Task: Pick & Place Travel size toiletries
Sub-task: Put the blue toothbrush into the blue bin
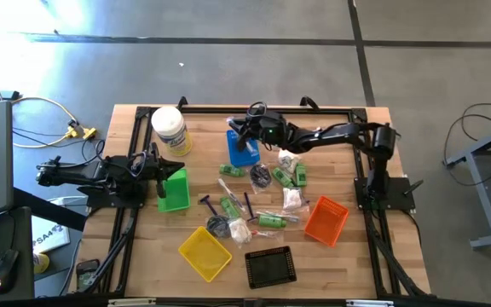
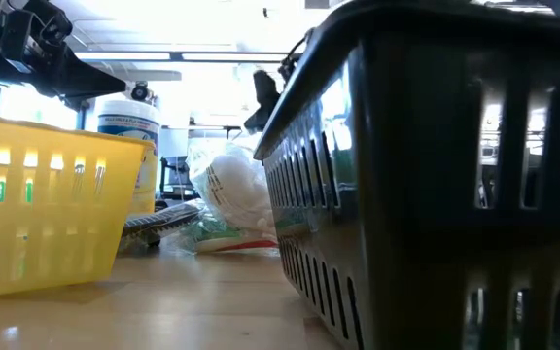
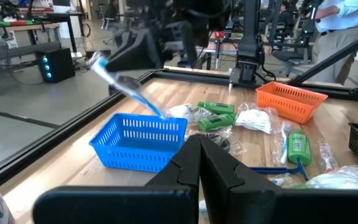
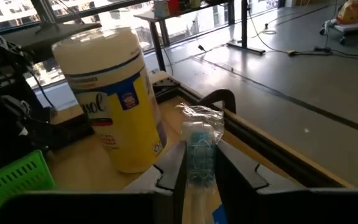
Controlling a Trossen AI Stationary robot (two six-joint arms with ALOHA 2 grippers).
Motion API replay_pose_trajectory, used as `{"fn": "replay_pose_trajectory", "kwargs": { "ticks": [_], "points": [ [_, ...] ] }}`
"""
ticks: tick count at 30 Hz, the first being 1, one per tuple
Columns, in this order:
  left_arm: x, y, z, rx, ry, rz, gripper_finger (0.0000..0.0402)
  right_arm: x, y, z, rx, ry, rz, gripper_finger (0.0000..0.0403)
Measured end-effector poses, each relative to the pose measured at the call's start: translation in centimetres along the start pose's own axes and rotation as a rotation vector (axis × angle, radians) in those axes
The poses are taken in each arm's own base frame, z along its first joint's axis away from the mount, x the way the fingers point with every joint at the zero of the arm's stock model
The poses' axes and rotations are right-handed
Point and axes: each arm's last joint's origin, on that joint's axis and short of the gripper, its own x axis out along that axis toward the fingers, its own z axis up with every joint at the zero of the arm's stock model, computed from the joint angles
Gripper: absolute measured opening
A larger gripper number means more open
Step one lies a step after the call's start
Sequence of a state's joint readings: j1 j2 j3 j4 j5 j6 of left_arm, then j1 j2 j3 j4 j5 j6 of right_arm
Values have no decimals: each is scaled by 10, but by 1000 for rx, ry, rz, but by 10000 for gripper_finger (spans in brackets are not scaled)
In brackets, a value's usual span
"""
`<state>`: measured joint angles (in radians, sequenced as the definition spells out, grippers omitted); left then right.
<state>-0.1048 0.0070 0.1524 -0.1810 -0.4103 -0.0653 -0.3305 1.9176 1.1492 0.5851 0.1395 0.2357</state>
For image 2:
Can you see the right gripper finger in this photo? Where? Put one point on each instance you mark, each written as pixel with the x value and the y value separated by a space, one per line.
pixel 263 102

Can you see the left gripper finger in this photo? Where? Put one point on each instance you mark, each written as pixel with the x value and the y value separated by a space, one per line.
pixel 90 87

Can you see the bag of cotton balls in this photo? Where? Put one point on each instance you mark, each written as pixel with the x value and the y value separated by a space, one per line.
pixel 236 189

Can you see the red toothbrush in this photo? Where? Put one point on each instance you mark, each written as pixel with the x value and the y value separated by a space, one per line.
pixel 241 246

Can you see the black ceiling spotlight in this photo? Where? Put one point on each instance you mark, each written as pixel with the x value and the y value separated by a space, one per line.
pixel 140 91

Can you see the long ceiling light fixture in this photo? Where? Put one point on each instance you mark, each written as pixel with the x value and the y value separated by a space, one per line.
pixel 129 56

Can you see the disinfectant wipes canister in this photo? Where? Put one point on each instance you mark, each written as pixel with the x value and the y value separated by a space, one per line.
pixel 129 121

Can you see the black computer monitor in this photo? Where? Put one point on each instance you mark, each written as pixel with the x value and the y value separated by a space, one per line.
pixel 175 170

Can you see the yellow plastic basket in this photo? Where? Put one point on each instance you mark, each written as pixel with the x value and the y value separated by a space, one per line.
pixel 42 219

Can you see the black round brush in bag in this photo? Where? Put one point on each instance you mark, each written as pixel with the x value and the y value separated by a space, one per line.
pixel 163 221

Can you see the black plastic basket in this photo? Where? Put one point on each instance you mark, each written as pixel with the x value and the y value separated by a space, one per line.
pixel 406 194

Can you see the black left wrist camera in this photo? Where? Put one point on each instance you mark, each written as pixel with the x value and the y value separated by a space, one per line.
pixel 17 44

